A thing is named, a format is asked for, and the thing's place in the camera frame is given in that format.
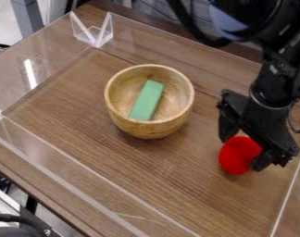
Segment wooden bowl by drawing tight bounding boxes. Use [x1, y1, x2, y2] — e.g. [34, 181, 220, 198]
[104, 64, 193, 139]

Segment green rectangular block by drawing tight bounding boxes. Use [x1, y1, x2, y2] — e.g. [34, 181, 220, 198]
[128, 80, 164, 120]

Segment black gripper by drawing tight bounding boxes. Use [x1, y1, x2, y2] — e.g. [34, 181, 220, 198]
[216, 89, 300, 171]

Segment black cable lower left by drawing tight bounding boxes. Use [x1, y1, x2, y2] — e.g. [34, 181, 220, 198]
[0, 212, 29, 231]

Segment grey post upper left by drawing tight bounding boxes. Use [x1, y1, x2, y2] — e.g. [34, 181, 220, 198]
[9, 0, 42, 38]

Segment red plush strawberry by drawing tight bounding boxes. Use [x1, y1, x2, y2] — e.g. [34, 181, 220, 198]
[218, 136, 260, 175]

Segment black metal bracket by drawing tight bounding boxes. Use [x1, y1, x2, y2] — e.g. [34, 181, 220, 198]
[17, 206, 63, 237]

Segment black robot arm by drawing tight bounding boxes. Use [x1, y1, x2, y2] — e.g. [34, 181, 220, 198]
[165, 0, 300, 171]

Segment clear acrylic tray walls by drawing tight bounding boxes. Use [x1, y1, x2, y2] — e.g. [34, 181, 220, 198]
[0, 8, 300, 237]

